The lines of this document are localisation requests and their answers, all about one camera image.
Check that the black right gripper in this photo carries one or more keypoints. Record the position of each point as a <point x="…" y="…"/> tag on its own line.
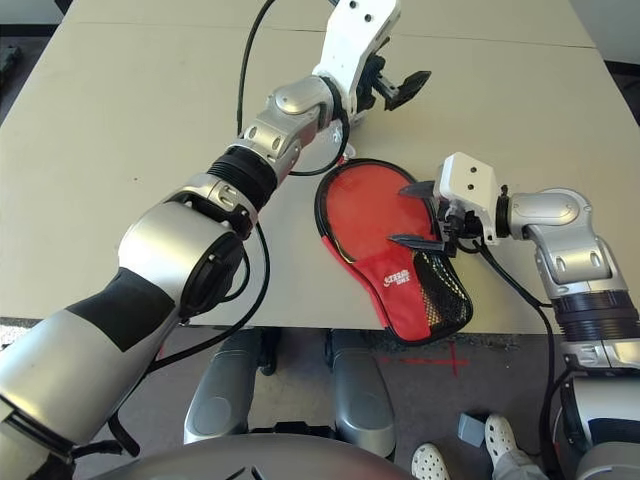
<point x="450" y="227"/>

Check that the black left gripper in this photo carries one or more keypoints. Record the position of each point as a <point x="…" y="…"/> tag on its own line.
<point x="372" y="82"/>

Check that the red black paddle case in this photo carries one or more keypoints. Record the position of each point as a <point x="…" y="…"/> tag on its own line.
<point x="400" y="300"/>

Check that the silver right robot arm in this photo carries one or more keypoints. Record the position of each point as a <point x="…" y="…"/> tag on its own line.
<point x="550" y="210"/>

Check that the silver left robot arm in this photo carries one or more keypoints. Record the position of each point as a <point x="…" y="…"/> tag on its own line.
<point x="165" y="250"/>

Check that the red tape cross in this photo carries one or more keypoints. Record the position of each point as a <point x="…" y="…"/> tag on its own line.
<point x="440" y="361"/>

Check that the grey robot right leg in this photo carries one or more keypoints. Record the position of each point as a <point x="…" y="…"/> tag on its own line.
<point x="360" y="395"/>

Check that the grey robot leg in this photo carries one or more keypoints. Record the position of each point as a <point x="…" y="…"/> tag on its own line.
<point x="360" y="395"/>
<point x="220" y="395"/>

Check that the small grey box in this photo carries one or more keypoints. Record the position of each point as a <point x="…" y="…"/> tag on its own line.
<point x="472" y="429"/>

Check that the white perforated shoe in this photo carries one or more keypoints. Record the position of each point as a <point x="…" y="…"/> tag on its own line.
<point x="501" y="437"/>
<point x="429" y="464"/>

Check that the grey trouser leg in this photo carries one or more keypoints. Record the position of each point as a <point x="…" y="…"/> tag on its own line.
<point x="520" y="467"/>

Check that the grey robot left leg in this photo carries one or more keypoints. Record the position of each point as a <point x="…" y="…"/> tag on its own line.
<point x="220" y="395"/>

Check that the grey robot torso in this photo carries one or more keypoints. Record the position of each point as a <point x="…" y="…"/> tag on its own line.
<point x="250" y="460"/>

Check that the black interlocking foam tile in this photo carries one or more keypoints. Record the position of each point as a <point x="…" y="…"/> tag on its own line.
<point x="9" y="60"/>

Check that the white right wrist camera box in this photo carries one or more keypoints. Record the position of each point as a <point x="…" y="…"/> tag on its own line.
<point x="467" y="180"/>

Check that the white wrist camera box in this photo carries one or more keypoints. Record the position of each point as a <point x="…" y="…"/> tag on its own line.
<point x="350" y="45"/>
<point x="467" y="180"/>

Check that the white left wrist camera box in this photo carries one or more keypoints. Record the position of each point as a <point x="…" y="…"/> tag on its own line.
<point x="350" y="45"/>

